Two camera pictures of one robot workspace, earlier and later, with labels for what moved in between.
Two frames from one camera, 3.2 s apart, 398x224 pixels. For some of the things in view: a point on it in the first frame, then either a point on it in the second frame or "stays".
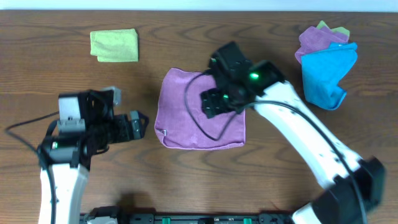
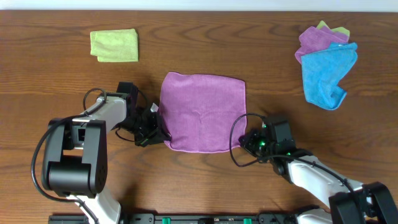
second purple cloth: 315,39 stays
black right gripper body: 221,100 → 257,145
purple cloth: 181,121 stays
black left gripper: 136,130 → 155,135
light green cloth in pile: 340,29 stays
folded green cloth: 114,46 stays
